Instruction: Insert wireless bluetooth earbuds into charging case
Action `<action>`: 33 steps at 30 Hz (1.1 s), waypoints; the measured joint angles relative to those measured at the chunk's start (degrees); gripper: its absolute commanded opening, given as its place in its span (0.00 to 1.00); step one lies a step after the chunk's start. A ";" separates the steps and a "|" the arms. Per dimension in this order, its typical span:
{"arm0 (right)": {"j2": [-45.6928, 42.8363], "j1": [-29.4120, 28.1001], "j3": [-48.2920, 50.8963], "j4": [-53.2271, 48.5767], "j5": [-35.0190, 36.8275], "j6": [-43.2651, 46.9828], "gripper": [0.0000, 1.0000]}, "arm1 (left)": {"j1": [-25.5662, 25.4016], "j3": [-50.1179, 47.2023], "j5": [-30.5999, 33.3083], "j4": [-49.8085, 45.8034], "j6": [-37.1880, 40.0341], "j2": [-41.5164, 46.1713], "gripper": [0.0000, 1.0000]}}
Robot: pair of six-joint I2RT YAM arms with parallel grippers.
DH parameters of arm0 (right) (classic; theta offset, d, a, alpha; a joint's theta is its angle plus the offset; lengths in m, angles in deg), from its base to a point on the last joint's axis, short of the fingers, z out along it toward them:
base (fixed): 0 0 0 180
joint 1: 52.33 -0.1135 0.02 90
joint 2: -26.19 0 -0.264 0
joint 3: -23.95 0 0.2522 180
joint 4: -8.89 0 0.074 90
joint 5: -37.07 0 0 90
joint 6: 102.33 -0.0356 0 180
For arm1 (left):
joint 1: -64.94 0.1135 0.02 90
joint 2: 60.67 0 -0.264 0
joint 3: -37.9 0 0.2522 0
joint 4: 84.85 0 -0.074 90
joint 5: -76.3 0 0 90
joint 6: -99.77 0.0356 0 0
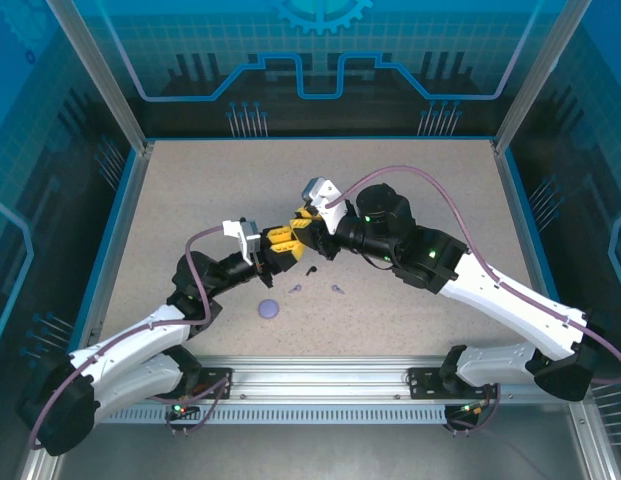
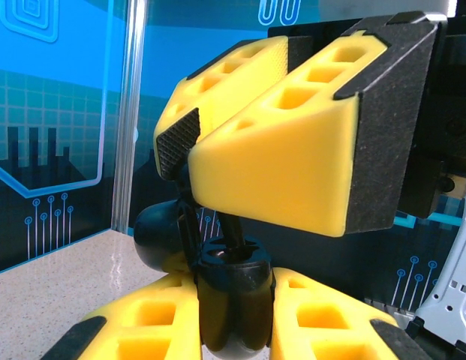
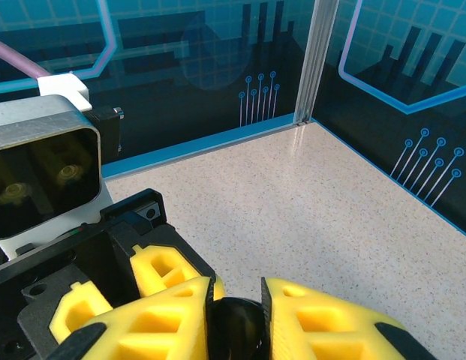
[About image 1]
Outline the small circuit board with LEDs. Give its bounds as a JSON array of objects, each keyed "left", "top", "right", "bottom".
[
  {"left": 165, "top": 403, "right": 201, "bottom": 420},
  {"left": 447, "top": 401, "right": 486, "bottom": 417}
]

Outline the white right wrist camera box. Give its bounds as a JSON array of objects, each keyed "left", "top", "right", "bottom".
[{"left": 300, "top": 176, "right": 355, "bottom": 235}]

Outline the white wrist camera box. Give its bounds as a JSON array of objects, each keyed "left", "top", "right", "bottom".
[
  {"left": 222, "top": 216, "right": 265, "bottom": 267},
  {"left": 300, "top": 176, "right": 355, "bottom": 235}
]

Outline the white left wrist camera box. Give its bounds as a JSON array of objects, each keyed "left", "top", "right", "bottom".
[{"left": 222, "top": 216, "right": 265, "bottom": 267}]

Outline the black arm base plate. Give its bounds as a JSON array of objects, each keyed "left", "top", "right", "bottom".
[
  {"left": 187, "top": 367, "right": 235, "bottom": 401},
  {"left": 407, "top": 367, "right": 497, "bottom": 401}
]

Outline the thin purple base cable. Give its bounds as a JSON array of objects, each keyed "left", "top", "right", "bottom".
[
  {"left": 442, "top": 383, "right": 501, "bottom": 437},
  {"left": 152, "top": 377, "right": 232, "bottom": 437}
]

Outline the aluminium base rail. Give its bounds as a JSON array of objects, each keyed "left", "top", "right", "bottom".
[{"left": 87, "top": 353, "right": 579, "bottom": 405}]

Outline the blue-trimmed table side rail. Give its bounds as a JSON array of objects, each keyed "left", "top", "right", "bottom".
[{"left": 492, "top": 139, "right": 566, "bottom": 311}]

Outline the slotted grey cable duct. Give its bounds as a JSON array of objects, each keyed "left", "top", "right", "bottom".
[{"left": 100, "top": 403, "right": 469, "bottom": 426}]

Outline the blue gear-print enclosure panel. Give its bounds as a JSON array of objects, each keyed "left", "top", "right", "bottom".
[{"left": 72, "top": 0, "right": 566, "bottom": 139}]

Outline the aluminium frame post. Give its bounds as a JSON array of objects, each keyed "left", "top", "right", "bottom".
[
  {"left": 493, "top": 0, "right": 589, "bottom": 155},
  {"left": 45, "top": 0, "right": 155, "bottom": 154}
]

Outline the blue grid-print enclosure panel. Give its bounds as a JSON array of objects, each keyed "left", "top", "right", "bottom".
[
  {"left": 0, "top": 0, "right": 136, "bottom": 381},
  {"left": 509, "top": 0, "right": 621, "bottom": 401}
]

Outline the aluminium corner post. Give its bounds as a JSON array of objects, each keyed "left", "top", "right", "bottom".
[{"left": 568, "top": 399, "right": 621, "bottom": 480}]

